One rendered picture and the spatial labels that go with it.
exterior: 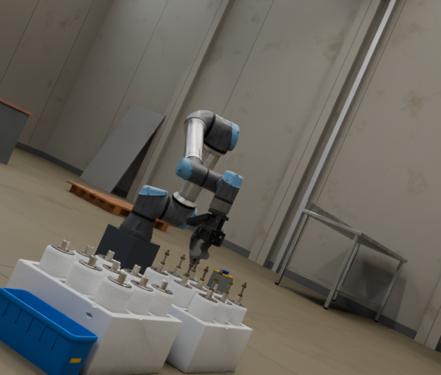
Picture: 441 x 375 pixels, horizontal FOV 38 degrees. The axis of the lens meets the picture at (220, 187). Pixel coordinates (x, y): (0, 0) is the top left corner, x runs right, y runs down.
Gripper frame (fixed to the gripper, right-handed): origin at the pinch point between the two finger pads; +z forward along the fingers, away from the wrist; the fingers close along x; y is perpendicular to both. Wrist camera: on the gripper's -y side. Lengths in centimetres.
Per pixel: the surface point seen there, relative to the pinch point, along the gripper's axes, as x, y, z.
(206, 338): 3.4, 20.2, 21.4
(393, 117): 627, -460, -261
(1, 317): -71, 23, 29
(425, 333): 666, -289, 20
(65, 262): -55, 14, 12
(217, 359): 18.0, 14.8, 29.5
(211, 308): 3.4, 16.5, 11.7
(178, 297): -2.7, 4.5, 13.8
